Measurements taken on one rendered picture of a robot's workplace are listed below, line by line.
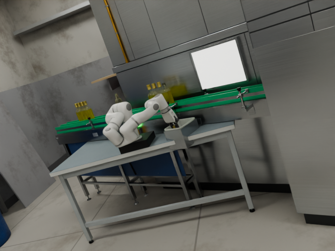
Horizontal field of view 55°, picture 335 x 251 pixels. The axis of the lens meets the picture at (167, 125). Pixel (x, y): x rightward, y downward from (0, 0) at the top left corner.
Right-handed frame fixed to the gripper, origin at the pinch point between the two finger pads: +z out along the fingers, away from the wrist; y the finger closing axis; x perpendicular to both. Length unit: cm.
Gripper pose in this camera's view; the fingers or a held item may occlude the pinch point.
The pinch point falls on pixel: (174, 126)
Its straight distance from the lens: 246.2
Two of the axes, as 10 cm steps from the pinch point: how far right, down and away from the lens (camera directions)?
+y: -7.3, 0.8, 6.8
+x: -5.0, 6.1, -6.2
